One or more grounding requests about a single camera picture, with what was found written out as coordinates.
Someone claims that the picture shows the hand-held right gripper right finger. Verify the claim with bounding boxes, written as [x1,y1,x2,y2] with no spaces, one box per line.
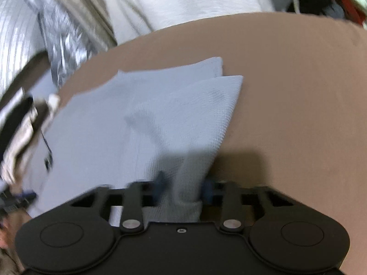
[200,178,296,233]

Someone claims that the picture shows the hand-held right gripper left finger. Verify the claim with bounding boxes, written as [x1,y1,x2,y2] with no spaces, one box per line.
[70,171,167,233]

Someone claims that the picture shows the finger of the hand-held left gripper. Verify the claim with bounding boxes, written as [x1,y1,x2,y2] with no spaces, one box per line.
[0,190,38,214]

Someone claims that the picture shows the light blue ribbed t-shirt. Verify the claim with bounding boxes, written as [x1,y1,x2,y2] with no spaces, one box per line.
[27,57,244,227]

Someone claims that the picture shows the silver foil sheet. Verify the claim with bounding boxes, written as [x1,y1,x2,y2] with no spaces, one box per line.
[37,6,118,88]

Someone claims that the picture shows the beige curtain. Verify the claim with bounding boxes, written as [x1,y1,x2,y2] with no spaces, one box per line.
[83,3,119,49]

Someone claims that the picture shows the white textured quilt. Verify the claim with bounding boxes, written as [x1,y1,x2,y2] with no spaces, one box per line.
[43,0,277,48]

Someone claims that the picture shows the red garment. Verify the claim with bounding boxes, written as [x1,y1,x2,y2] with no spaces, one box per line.
[325,0,366,25]

